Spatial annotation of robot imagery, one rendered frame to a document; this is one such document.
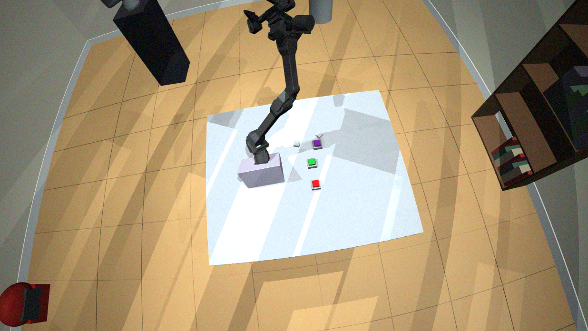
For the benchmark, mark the green button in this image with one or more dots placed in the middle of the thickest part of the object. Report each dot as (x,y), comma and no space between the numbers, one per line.
(311,163)

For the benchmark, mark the purple button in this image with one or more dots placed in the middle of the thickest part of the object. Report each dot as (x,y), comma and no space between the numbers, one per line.
(317,144)

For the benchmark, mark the red button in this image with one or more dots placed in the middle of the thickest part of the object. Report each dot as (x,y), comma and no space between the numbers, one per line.
(315,184)

